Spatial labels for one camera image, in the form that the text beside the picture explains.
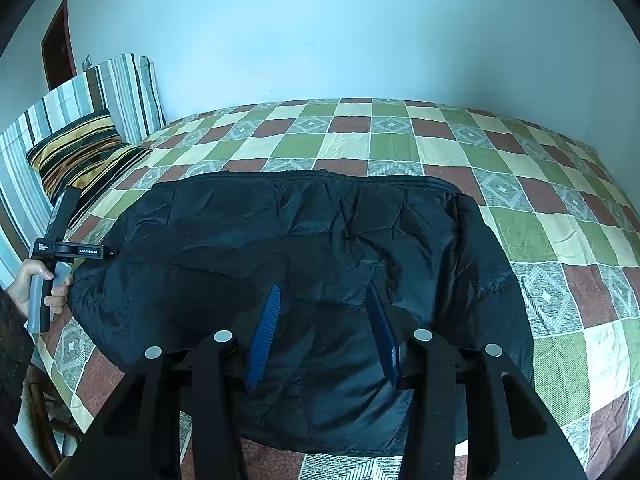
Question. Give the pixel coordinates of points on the brown wooden door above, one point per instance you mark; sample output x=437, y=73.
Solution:
x=57, y=45

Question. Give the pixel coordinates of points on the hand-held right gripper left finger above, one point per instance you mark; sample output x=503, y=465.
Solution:
x=262, y=335

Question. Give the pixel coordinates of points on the wall socket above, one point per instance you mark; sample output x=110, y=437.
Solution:
x=87, y=63

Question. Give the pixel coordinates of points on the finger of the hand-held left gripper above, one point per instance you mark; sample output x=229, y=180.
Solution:
x=62, y=215

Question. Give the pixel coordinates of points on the person's left forearm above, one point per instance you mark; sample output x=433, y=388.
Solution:
x=12, y=350

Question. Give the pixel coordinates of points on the checkered green brown bedspread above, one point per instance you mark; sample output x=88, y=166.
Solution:
x=400, y=140

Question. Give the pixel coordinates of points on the black puffer jacket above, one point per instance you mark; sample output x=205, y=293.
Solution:
x=300, y=240

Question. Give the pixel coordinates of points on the grey white striped cushion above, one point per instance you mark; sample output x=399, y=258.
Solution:
x=130, y=95
x=20, y=160

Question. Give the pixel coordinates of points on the wooden chair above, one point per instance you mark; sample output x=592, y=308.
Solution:
x=40, y=410

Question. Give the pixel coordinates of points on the person's left hand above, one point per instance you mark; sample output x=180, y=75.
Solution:
x=20, y=292

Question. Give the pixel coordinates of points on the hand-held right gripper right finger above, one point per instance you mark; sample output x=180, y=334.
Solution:
x=385, y=332

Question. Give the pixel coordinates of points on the yellow black striped pillow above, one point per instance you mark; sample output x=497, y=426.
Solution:
x=80, y=155

